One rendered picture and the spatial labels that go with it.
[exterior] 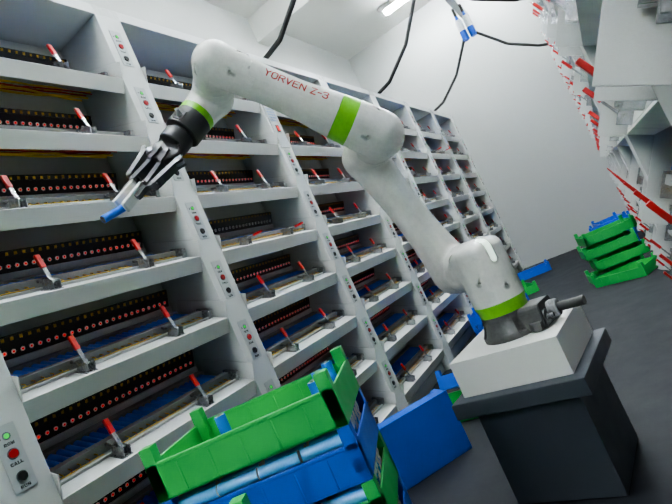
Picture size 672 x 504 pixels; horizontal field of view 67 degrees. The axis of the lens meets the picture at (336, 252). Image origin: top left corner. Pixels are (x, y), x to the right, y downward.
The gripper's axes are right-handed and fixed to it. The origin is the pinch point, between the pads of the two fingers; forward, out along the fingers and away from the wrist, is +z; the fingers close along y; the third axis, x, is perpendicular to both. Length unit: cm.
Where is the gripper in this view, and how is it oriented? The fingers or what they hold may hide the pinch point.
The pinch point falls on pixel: (130, 195)
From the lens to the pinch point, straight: 127.6
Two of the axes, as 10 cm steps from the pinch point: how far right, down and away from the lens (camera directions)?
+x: 1.7, 5.4, 8.3
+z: -4.5, 7.9, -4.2
